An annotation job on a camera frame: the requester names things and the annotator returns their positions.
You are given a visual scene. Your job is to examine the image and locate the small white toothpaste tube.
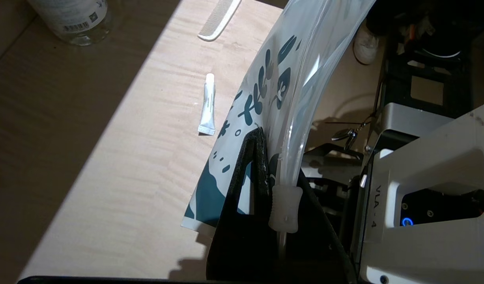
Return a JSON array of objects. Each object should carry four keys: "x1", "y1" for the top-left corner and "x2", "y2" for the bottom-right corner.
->
[{"x1": 197, "y1": 73, "x2": 217, "y2": 136}]

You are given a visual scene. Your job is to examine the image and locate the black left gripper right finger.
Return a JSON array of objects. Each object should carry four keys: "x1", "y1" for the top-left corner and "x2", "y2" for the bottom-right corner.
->
[{"x1": 269, "y1": 154, "x2": 358, "y2": 281}]

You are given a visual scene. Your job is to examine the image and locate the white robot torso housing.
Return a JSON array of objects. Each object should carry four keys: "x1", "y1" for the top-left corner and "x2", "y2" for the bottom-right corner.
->
[{"x1": 359, "y1": 99, "x2": 484, "y2": 284}]

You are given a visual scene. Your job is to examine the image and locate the white shoe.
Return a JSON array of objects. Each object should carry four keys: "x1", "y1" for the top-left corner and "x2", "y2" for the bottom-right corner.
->
[{"x1": 353, "y1": 22, "x2": 385, "y2": 65}]

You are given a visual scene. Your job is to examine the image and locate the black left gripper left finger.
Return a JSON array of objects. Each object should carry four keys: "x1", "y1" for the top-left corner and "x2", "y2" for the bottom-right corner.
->
[{"x1": 206, "y1": 127, "x2": 282, "y2": 280}]

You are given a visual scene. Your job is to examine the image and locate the small clear water bottle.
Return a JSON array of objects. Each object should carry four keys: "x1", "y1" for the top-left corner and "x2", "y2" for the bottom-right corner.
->
[{"x1": 27, "y1": 0, "x2": 113, "y2": 46}]

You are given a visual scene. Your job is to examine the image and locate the white bag with horse print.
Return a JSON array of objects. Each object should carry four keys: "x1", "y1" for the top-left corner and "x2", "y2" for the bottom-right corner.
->
[{"x1": 181, "y1": 0, "x2": 377, "y2": 234}]

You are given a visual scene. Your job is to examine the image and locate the white plastic comb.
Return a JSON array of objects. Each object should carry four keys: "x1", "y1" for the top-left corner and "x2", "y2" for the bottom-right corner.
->
[{"x1": 198, "y1": 0, "x2": 243, "y2": 42}]

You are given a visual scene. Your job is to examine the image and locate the black robot base chassis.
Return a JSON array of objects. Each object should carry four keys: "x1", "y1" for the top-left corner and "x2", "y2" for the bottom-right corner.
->
[{"x1": 305, "y1": 0, "x2": 484, "y2": 245}]

